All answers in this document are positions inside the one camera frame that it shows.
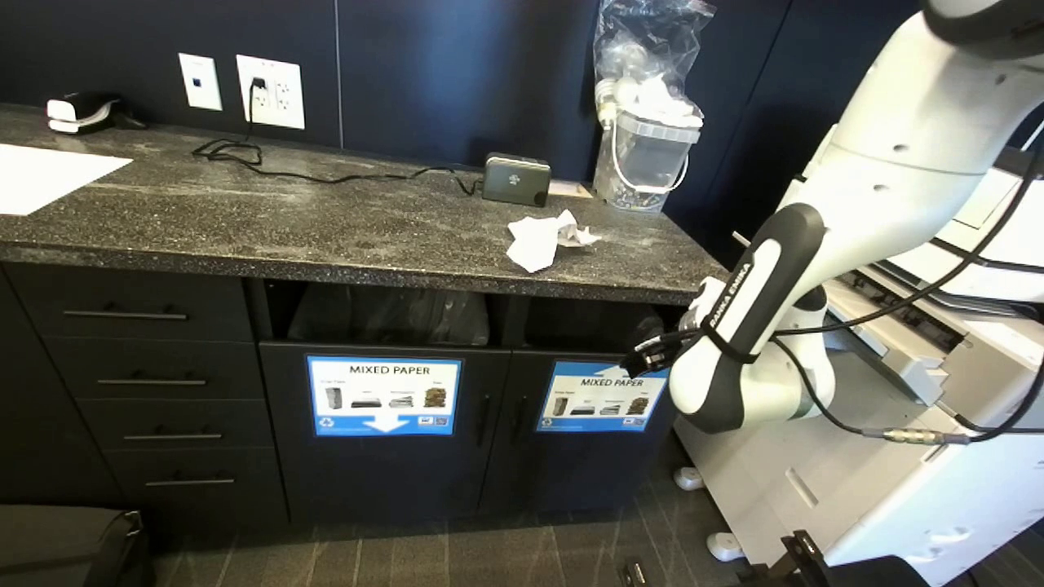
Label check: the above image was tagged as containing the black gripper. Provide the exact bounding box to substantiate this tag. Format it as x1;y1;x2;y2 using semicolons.
620;323;701;381

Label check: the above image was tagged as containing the black bin liner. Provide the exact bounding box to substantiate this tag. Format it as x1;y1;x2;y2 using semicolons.
283;284;493;351

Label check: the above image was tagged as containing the up arrow mixed paper label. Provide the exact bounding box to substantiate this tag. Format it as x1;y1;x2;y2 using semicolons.
536;359;669;438

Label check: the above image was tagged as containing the large crumpled white paper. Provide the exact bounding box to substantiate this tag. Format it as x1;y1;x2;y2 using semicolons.
503;210;602;276

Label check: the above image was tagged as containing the small beige flat pad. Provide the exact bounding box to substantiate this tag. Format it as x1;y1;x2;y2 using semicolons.
548;179;595;205

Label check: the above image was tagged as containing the clear plastic bucket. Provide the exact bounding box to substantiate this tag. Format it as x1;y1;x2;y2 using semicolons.
589;100;704;217

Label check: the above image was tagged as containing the small grey box device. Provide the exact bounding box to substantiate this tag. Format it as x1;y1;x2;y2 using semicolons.
478;154;555;210

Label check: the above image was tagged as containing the down arrow mixed paper label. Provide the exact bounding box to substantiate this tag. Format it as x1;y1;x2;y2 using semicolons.
304;351;467;445

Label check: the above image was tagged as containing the black floor stand part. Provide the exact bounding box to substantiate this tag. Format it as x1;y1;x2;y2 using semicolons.
757;527;840;587

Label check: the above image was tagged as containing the clear plastic bag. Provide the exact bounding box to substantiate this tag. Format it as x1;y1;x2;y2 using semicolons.
589;0;717;138

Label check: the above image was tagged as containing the large white office printer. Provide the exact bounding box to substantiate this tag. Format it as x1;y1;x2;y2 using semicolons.
672;117;1044;587

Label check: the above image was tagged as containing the black cabinet with stone counter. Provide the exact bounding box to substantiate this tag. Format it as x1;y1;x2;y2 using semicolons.
0;100;728;538

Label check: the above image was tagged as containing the flat white paper sheet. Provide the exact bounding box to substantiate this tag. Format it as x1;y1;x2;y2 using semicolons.
0;139;132;219

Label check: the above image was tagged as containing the white stapler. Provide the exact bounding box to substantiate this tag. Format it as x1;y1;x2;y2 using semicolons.
43;94;117;138

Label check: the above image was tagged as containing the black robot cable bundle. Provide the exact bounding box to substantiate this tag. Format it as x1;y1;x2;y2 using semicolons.
759;139;1044;450

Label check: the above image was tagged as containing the black power cable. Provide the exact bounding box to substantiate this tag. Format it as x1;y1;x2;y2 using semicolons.
189;76;483;202

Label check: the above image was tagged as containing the large white wall outlet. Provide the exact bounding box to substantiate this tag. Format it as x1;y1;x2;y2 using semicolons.
235;54;311;133

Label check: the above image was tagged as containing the black drawer handle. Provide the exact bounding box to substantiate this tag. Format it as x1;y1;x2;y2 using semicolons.
121;429;229;448
59;308;192;327
94;371;213;392
140;474;240;493

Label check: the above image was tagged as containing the small white wall plate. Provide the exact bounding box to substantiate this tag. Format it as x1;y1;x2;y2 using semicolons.
177;50;226;113

